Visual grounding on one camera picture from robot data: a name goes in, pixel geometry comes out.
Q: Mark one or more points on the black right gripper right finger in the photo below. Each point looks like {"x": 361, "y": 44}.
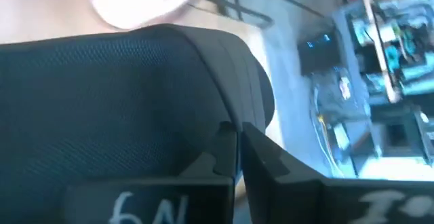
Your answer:
{"x": 271, "y": 183}

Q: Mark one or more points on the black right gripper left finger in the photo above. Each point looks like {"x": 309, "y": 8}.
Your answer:
{"x": 217, "y": 169}

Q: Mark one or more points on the black slide sandal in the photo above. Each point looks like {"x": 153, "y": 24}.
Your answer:
{"x": 118, "y": 115}

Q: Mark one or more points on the pink slide sandal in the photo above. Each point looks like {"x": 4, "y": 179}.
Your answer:
{"x": 142, "y": 3}

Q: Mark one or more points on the black box with blue light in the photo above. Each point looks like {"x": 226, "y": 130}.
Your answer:
{"x": 318, "y": 54}

